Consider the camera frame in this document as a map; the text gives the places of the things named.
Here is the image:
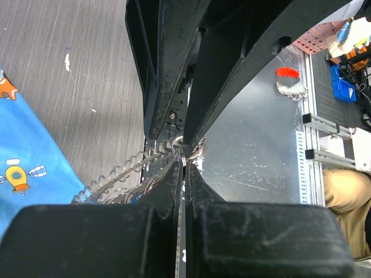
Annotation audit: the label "large metal keyring with rings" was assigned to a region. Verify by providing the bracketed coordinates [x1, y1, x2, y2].
[71, 136, 206, 204]

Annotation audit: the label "person's khaki trouser leg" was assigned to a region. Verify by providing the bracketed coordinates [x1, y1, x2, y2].
[323, 169, 370, 261]

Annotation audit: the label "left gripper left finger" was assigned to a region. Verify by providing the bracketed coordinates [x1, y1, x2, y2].
[1, 162, 183, 277]

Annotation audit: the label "white slotted cable duct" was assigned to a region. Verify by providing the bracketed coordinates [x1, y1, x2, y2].
[295, 130, 311, 204]

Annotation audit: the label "blue plastic storage bin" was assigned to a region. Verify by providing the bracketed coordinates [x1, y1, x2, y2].
[330, 64, 357, 103]

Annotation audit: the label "red tag keys outside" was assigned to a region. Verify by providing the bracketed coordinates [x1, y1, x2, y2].
[275, 67, 307, 101]

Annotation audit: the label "blue cartoon print cloth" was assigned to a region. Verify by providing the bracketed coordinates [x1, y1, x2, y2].
[1, 72, 84, 233]

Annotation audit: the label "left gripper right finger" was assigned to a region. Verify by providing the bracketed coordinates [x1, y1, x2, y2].
[184, 164, 355, 277]

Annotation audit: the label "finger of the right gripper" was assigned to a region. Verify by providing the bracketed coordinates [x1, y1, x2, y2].
[125, 1, 210, 139]
[183, 1, 348, 145]

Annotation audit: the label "pink laundry basket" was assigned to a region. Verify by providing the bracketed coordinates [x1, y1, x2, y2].
[292, 20, 345, 55]

